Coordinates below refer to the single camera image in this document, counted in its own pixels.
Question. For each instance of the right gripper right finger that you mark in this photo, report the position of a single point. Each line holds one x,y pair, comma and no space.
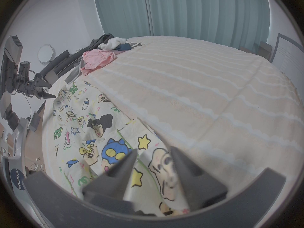
197,189

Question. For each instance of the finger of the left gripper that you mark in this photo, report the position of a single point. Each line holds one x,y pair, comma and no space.
48,95
45,82

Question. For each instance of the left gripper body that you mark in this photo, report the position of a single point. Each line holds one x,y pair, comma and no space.
36,87

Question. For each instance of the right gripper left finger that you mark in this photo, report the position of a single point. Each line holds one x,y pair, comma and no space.
111,186

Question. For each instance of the white printed pyjama top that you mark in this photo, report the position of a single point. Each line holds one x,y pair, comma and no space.
78,117

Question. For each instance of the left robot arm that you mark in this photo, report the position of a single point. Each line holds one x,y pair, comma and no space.
14,56

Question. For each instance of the dark grey dressing table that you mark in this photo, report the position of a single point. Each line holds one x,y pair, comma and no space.
57,63

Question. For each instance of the round white-framed mirror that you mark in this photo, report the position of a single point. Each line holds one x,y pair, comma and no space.
45,53

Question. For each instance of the pale grey knitted garment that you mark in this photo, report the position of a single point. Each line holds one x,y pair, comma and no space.
73,73

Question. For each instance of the dark grey chest of drawers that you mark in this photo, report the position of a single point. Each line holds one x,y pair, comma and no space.
76,54

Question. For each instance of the pink garment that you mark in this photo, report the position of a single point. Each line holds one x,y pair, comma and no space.
97,58

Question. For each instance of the black garment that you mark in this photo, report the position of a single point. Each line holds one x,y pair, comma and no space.
104,39

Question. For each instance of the white garment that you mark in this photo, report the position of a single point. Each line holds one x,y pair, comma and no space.
111,43

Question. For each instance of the dark blue garment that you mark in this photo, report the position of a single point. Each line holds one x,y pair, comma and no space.
123,47

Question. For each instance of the blue-green curtain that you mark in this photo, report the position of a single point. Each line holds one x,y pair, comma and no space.
206,13
121,11

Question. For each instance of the bed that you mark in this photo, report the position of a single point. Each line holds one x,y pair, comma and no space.
190,79

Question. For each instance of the grey bedside table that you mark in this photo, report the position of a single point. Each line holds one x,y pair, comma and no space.
258,49

